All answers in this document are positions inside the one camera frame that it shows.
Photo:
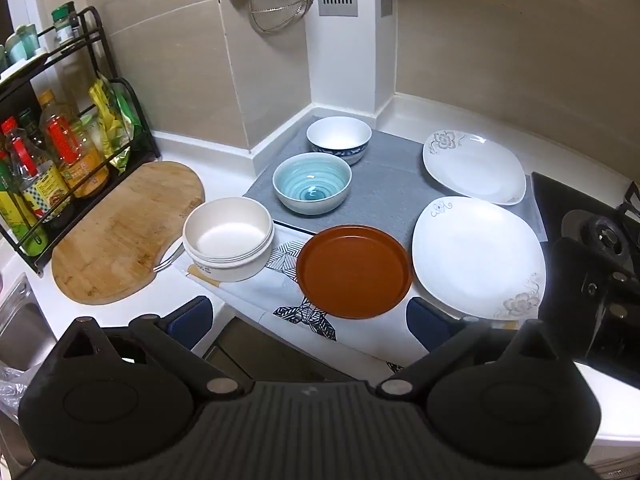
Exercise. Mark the yellow-green packet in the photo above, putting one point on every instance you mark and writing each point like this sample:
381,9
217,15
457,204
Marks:
115,125

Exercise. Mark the black pan support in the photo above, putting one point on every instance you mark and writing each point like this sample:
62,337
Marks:
631,200

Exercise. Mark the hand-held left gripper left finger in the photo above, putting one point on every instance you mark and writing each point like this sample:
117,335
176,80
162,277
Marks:
192,317

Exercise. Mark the steel sink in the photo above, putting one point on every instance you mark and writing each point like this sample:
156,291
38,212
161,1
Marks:
17,325

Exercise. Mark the green bottle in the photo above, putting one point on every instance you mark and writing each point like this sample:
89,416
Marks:
17,220

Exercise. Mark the green-capped jar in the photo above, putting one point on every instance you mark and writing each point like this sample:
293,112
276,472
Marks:
65,25

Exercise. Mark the red-capped sauce bottle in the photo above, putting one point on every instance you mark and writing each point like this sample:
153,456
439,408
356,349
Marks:
37,180

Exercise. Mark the pale teal cup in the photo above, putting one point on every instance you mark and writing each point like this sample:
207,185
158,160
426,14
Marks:
21,45

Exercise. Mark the grey mat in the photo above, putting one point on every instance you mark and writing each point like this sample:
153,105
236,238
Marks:
385,185

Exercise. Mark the white printed cloth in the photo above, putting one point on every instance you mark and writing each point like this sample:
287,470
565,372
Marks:
260,305

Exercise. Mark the black gas stove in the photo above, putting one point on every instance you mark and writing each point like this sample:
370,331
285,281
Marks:
555,200

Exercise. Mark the cream white bowl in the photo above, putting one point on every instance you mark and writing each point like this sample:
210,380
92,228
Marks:
225,230

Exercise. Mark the wooden cutting board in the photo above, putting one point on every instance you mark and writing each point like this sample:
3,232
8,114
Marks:
125,230

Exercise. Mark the white bowl blue pattern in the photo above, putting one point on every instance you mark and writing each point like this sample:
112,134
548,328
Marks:
340,135

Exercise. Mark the white floral square plate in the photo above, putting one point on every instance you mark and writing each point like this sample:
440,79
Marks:
475,255
475,167

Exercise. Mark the brown round plate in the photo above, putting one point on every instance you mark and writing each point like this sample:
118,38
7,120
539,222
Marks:
352,272

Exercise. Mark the oil bottle yellow cap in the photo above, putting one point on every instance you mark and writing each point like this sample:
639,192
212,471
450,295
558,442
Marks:
75,155

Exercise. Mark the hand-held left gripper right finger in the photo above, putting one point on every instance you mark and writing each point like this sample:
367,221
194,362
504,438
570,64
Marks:
425,324

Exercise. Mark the clear plastic bag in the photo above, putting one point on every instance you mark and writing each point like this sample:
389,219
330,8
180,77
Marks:
11,390

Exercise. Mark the teal swirl bowl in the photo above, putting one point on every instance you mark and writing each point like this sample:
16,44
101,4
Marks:
312,185

